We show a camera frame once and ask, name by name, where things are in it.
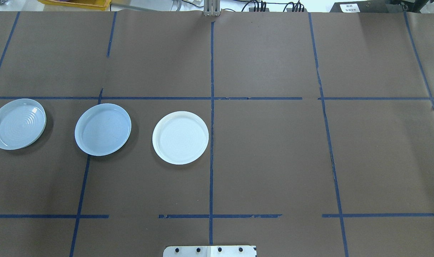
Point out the light blue smooth plate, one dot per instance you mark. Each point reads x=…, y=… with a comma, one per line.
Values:
x=102, y=130

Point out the grey metal post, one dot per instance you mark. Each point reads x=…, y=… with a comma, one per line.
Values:
x=211, y=9

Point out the light blue ribbed plate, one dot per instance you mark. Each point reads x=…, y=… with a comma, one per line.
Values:
x=17, y=125

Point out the yellow plastic bin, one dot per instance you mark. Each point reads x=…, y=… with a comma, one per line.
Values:
x=74, y=3

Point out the white round plate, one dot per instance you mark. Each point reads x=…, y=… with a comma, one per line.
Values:
x=180, y=138

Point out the black box with white label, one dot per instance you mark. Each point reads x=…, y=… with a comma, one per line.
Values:
x=381, y=6

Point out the white bolted base pedestal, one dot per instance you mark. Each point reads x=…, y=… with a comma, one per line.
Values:
x=210, y=251

